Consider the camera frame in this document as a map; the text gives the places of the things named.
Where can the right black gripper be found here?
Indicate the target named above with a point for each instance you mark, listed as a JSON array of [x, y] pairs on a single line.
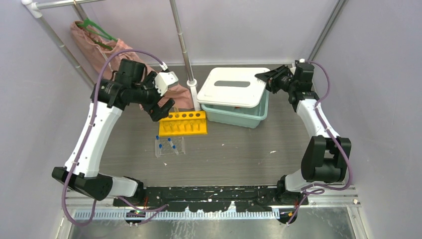
[[271, 77]]

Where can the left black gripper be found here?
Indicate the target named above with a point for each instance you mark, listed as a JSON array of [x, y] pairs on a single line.
[[154, 109]]

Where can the white bin lid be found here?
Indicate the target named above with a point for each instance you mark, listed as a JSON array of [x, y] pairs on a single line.
[[233, 86]]

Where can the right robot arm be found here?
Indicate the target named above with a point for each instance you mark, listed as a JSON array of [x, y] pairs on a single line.
[[325, 163]]

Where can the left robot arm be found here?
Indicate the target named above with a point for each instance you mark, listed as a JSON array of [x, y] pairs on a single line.
[[129, 84]]

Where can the yellow test tube rack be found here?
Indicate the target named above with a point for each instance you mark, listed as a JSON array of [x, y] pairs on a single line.
[[183, 124]]

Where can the clear well plate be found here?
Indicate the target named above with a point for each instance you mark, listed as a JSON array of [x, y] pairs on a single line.
[[179, 142]]

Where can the teal plastic bin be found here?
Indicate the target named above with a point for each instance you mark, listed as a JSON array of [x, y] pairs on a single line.
[[244, 117]]

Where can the pink cloth garment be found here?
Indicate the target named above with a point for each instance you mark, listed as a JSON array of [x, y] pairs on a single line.
[[97, 56]]

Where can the green clothes hanger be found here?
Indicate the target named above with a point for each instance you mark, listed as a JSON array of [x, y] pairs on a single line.
[[95, 33]]

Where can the metal clothes rack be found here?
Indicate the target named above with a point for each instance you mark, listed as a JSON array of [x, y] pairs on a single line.
[[35, 9]]

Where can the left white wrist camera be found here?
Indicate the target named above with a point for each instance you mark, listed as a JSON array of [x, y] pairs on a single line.
[[164, 81]]

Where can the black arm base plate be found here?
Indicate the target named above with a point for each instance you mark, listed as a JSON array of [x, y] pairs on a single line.
[[211, 199]]

